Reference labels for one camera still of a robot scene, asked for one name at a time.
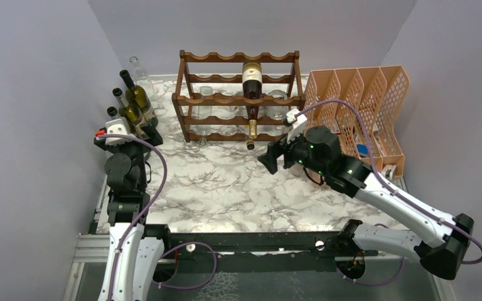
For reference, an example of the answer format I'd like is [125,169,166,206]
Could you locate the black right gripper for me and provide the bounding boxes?
[257,125,328,176]

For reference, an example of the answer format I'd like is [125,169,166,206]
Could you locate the green wine bottle white label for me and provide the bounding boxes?
[112,88,145,128]

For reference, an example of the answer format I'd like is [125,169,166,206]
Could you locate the green wine bottle cream label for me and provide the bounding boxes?
[119,70,159,127]

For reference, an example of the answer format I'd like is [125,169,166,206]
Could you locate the clear glass bottle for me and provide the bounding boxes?
[129,56,154,97]

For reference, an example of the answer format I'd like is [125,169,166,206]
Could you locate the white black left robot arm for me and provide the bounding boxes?
[94,117,172,300]

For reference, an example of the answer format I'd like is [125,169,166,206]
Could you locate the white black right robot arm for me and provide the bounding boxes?
[258,126,474,280]

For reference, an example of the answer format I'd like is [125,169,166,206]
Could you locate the clear bottle in lower rack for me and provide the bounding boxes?
[266,90,289,136]

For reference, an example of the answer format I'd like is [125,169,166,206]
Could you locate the brown wooden wine rack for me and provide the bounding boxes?
[171,50,306,142]

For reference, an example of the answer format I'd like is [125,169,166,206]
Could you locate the dark bottle gold foil neck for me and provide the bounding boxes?
[242,63,262,140]

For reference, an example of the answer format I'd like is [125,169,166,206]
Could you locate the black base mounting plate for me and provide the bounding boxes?
[145,231,379,275]

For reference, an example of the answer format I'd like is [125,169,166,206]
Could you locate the orange plastic file organizer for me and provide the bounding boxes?
[305,65,410,179]

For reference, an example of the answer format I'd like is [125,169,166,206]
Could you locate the aluminium frame rail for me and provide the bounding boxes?
[62,75,458,301]

